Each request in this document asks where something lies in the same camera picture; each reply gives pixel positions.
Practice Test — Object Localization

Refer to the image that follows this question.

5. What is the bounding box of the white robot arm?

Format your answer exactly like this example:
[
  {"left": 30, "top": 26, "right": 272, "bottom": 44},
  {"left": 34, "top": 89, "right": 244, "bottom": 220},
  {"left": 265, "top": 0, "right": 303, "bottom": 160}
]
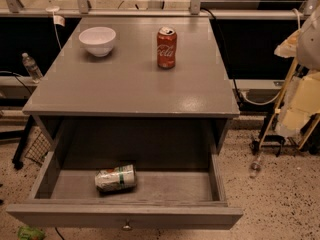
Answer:
[{"left": 274, "top": 6, "right": 320, "bottom": 71}]

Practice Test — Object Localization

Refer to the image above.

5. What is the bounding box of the grey cabinet counter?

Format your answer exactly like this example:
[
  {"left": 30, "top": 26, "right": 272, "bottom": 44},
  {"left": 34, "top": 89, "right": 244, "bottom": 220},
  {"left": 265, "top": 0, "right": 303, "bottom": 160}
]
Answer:
[{"left": 22, "top": 16, "right": 241, "bottom": 155}]

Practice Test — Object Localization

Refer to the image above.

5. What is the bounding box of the red coca-cola can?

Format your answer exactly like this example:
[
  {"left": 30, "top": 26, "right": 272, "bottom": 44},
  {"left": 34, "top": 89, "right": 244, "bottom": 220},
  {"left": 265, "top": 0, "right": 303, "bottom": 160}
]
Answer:
[{"left": 157, "top": 27, "right": 177, "bottom": 69}]

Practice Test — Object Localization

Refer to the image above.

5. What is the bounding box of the grey open top drawer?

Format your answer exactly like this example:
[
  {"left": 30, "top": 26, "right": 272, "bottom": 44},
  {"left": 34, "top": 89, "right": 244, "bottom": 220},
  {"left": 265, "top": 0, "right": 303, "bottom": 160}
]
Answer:
[{"left": 5, "top": 118, "right": 244, "bottom": 231}]

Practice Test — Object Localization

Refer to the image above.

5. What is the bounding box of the metal drawer knob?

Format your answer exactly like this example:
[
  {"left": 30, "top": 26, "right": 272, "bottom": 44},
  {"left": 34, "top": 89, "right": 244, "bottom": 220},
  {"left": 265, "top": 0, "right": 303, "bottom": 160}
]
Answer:
[{"left": 122, "top": 219, "right": 133, "bottom": 231}]

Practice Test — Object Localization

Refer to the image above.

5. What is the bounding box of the white ceramic bowl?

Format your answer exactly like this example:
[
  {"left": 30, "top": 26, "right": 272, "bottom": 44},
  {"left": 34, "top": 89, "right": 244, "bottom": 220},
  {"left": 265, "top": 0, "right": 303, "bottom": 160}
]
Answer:
[{"left": 79, "top": 27, "right": 116, "bottom": 57}]

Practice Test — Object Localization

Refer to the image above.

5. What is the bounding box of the plastic bottle lying on floor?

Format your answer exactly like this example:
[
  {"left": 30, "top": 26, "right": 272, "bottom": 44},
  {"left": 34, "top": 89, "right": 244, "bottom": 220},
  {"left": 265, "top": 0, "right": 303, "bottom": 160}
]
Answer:
[{"left": 250, "top": 153, "right": 263, "bottom": 178}]

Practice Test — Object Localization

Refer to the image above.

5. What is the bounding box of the clear plastic water bottle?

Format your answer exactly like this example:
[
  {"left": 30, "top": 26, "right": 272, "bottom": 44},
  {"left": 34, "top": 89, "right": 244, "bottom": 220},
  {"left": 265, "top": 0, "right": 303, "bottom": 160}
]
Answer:
[{"left": 22, "top": 53, "right": 43, "bottom": 83}]

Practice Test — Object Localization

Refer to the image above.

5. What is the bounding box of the green crumpled bag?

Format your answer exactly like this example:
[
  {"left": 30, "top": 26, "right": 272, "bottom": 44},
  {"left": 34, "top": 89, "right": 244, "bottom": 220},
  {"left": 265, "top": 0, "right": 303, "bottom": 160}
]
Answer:
[{"left": 17, "top": 226, "right": 46, "bottom": 240}]

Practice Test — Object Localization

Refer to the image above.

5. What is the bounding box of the black power cable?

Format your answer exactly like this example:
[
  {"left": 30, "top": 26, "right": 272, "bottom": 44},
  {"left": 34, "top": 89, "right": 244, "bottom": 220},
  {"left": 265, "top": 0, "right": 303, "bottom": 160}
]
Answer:
[{"left": 200, "top": 7, "right": 246, "bottom": 106}]

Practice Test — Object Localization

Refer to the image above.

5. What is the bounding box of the black wire mesh basket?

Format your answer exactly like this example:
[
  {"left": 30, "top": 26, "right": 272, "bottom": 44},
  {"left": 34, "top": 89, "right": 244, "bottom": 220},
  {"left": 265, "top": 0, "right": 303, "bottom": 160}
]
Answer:
[{"left": 25, "top": 130, "right": 51, "bottom": 166}]

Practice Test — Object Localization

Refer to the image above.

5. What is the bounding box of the yellow metal frame stand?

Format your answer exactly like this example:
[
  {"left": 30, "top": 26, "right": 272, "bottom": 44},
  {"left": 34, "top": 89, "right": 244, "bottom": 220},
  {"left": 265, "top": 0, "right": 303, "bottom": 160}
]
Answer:
[{"left": 251, "top": 58, "right": 320, "bottom": 155}]

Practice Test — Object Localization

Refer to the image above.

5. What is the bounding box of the metal railing frame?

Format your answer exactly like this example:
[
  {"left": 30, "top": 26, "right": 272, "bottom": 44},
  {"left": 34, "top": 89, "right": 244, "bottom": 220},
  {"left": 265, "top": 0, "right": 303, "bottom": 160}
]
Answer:
[{"left": 0, "top": 0, "right": 319, "bottom": 19}]

